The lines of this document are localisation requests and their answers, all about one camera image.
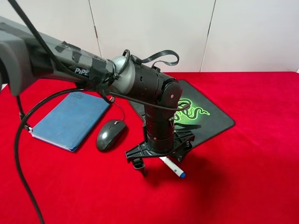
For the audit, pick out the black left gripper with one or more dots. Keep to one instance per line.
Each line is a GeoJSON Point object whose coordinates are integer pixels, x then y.
{"type": "Point", "coordinates": [180, 147]}

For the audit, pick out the black computer mouse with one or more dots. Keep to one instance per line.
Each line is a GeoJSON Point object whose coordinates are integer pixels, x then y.
{"type": "Point", "coordinates": [109, 134]}

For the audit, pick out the red velvet tablecloth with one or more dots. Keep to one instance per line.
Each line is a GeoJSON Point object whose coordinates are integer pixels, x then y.
{"type": "Point", "coordinates": [248, 174]}

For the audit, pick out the white blue marker pen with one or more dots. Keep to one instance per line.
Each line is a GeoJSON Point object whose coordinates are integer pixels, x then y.
{"type": "Point", "coordinates": [175, 168]}

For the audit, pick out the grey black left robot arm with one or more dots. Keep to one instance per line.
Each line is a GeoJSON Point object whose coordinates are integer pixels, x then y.
{"type": "Point", "coordinates": [27, 55]}

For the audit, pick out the black green razer mousepad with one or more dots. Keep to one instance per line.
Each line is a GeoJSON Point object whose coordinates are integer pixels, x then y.
{"type": "Point", "coordinates": [210, 116]}

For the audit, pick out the blue hardcover notebook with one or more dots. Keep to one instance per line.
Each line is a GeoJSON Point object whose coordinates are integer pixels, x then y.
{"type": "Point", "coordinates": [70, 121]}

